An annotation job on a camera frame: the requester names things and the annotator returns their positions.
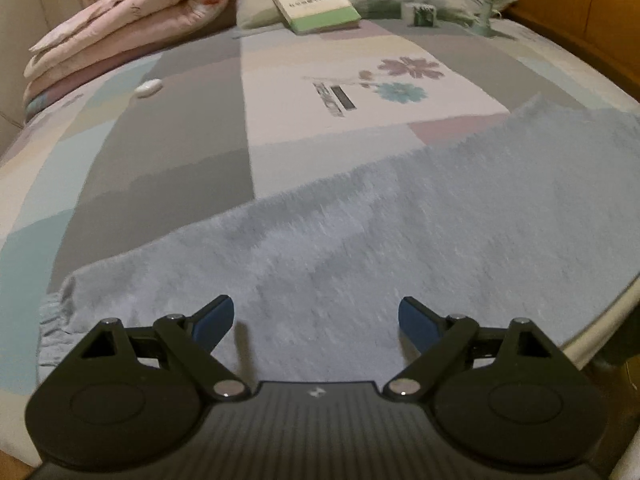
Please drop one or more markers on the small printed box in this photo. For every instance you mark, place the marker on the small printed box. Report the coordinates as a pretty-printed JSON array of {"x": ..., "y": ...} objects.
[{"x": 420, "y": 15}]

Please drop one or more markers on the grey sweatpants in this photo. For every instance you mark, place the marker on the grey sweatpants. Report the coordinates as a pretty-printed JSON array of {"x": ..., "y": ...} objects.
[{"x": 400, "y": 235}]

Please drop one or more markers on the bed with patchwork sheet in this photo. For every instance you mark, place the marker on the bed with patchwork sheet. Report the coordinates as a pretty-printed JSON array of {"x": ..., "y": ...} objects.
[{"x": 175, "y": 135}]

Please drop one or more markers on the green and white book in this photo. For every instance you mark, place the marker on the green and white book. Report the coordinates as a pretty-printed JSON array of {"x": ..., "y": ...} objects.
[{"x": 315, "y": 7}]

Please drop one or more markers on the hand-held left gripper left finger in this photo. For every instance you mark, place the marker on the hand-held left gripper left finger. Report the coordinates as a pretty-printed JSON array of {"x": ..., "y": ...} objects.
[{"x": 215, "y": 322}]

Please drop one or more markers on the pink folded quilt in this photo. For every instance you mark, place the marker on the pink folded quilt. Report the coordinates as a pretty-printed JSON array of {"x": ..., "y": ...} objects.
[{"x": 125, "y": 20}]

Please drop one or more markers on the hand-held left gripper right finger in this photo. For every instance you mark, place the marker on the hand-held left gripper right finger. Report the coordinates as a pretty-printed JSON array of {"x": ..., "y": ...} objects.
[{"x": 417, "y": 322}]

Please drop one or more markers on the small white case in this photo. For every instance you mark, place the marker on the small white case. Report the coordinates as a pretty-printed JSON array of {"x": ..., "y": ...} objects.
[{"x": 148, "y": 87}]

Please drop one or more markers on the wooden headboard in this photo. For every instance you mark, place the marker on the wooden headboard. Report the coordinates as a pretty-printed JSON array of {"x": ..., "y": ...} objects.
[{"x": 575, "y": 0}]

